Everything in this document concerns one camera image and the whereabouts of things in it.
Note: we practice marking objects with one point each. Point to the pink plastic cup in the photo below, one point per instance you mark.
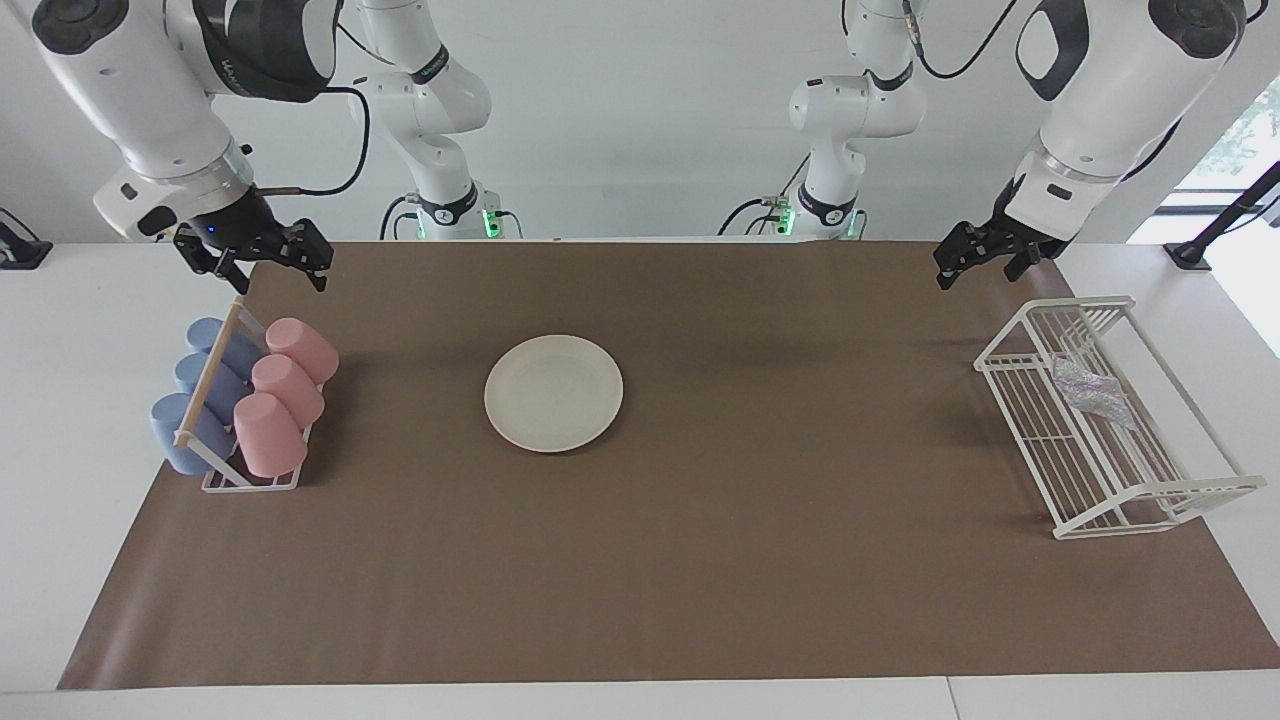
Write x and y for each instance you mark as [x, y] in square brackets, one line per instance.
[302, 348]
[268, 435]
[288, 388]

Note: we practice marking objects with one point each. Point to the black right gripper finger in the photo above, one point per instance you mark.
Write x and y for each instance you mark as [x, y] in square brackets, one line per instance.
[234, 272]
[318, 255]

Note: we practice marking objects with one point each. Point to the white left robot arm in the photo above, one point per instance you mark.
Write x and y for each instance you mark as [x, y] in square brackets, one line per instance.
[1110, 110]

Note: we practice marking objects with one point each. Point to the cup rack with wooden bar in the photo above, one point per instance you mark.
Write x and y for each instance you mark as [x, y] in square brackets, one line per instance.
[210, 375]

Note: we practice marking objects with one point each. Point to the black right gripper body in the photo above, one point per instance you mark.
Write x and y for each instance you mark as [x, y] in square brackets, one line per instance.
[245, 228]

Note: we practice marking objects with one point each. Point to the black table clamp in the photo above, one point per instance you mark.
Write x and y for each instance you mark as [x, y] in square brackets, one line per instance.
[20, 250]

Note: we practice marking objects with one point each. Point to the round cream plate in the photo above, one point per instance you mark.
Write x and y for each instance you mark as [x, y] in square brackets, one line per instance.
[553, 393]

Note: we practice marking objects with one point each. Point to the black clamped stand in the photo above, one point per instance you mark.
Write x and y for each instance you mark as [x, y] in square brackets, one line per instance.
[1225, 215]

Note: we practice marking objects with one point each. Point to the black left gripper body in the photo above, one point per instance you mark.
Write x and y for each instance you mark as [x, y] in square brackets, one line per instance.
[1018, 232]

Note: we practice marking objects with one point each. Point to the blue plastic cup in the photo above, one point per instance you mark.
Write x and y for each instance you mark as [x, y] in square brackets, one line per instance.
[225, 388]
[172, 430]
[232, 348]

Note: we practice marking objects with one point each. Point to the brown table mat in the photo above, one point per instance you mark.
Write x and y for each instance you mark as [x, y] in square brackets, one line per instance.
[750, 560]

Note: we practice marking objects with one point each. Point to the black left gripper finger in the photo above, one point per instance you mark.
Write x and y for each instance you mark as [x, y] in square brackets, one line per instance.
[962, 252]
[1020, 262]

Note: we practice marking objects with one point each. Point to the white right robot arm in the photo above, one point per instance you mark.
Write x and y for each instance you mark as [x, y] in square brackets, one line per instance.
[140, 90]

